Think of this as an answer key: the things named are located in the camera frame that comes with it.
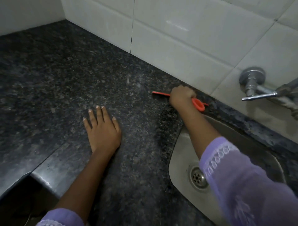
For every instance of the person's left hand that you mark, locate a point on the person's left hand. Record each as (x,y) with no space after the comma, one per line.
(104,135)

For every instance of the person's right hand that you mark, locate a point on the person's right hand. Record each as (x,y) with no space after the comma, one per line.
(180,97)

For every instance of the person's left little finger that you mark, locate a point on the person's left little finger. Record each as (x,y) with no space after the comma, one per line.
(86,123)

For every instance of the person's right fingers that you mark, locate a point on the person's right fingers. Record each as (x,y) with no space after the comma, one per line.
(188,93)

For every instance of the person's left thumb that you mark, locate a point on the person's left thumb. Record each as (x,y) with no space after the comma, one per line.
(116,123)

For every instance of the person's left middle finger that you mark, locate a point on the person's left middle finger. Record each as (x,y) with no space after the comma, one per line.
(98,114)

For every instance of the person's left forearm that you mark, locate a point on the person's left forearm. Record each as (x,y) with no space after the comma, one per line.
(86,184)

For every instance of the person's right forearm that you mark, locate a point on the person's right forearm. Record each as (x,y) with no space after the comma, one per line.
(197,130)

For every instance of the stainless steel sink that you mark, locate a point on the stainless steel sink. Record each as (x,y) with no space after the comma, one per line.
(184,149)

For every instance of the round metal sink drain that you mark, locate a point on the round metal sink drain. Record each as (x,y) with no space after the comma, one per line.
(197,177)

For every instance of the purple left sleeve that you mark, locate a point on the purple left sleeve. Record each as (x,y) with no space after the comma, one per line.
(60,218)

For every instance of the purple right sleeve with lace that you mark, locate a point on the purple right sleeve with lace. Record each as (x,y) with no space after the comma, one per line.
(244,184)

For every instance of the chrome wall tap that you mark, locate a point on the chrome wall tap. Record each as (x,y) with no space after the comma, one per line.
(252,81)

